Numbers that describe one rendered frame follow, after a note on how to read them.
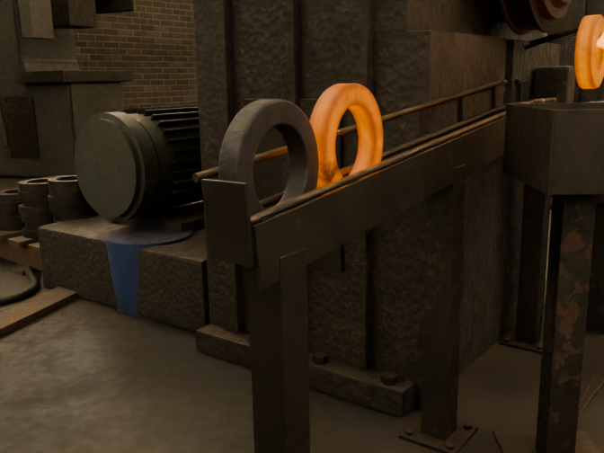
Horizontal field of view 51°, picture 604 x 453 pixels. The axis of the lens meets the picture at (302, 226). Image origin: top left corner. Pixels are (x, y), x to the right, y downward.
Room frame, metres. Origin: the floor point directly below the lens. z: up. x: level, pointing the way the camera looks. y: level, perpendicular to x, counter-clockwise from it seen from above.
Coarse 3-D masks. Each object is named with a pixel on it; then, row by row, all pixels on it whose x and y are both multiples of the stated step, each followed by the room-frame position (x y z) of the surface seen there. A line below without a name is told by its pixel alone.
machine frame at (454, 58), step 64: (256, 0) 1.67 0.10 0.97; (320, 0) 1.55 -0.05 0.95; (384, 0) 1.45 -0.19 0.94; (448, 0) 1.58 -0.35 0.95; (256, 64) 1.67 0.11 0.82; (320, 64) 1.55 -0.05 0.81; (384, 64) 1.45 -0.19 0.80; (448, 64) 1.46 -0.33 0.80; (512, 64) 1.79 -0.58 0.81; (384, 128) 1.45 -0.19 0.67; (256, 192) 1.67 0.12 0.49; (512, 192) 1.84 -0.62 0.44; (384, 256) 1.45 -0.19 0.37; (512, 256) 1.86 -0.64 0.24; (320, 320) 1.56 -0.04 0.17; (384, 320) 1.45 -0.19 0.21; (512, 320) 1.89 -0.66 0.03; (320, 384) 1.49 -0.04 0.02; (384, 384) 1.38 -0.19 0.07
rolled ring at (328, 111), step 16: (320, 96) 0.98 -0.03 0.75; (336, 96) 0.96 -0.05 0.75; (352, 96) 0.99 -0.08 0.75; (368, 96) 1.03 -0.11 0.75; (320, 112) 0.95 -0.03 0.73; (336, 112) 0.95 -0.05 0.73; (352, 112) 1.05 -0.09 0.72; (368, 112) 1.04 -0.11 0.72; (320, 128) 0.94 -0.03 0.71; (336, 128) 0.95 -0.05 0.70; (368, 128) 1.06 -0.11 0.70; (320, 144) 0.93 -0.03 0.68; (368, 144) 1.06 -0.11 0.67; (320, 160) 0.93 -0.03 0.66; (368, 160) 1.05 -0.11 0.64; (320, 176) 0.94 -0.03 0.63; (336, 176) 0.95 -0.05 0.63
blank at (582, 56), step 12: (588, 24) 1.41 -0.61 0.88; (600, 24) 1.44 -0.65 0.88; (576, 36) 1.41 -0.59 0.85; (588, 36) 1.39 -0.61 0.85; (600, 36) 1.45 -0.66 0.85; (576, 48) 1.40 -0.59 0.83; (588, 48) 1.39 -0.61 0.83; (576, 60) 1.40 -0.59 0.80; (588, 60) 1.39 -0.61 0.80; (600, 60) 1.47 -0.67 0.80; (576, 72) 1.41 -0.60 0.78; (588, 72) 1.40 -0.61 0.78; (600, 72) 1.46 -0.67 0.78; (588, 84) 1.42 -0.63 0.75
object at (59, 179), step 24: (0, 192) 2.84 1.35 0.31; (24, 192) 2.64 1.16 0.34; (48, 192) 2.66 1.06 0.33; (72, 192) 2.48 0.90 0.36; (0, 216) 2.79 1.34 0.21; (24, 216) 2.64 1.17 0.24; (48, 216) 2.64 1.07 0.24; (72, 216) 2.49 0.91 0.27; (0, 240) 2.69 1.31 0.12; (24, 240) 2.60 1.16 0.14; (24, 264) 2.65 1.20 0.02
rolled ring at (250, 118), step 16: (240, 112) 0.83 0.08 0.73; (256, 112) 0.82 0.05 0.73; (272, 112) 0.84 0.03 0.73; (288, 112) 0.87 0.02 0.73; (240, 128) 0.80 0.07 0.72; (256, 128) 0.81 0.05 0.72; (288, 128) 0.88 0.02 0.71; (304, 128) 0.90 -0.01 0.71; (224, 144) 0.80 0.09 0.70; (240, 144) 0.79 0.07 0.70; (256, 144) 0.81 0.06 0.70; (288, 144) 0.91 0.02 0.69; (304, 144) 0.90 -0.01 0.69; (224, 160) 0.79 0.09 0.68; (240, 160) 0.78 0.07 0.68; (304, 160) 0.91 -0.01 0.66; (224, 176) 0.79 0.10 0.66; (240, 176) 0.78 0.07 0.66; (304, 176) 0.90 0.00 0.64; (288, 192) 0.91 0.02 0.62; (304, 192) 0.90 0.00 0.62; (256, 208) 0.81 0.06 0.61
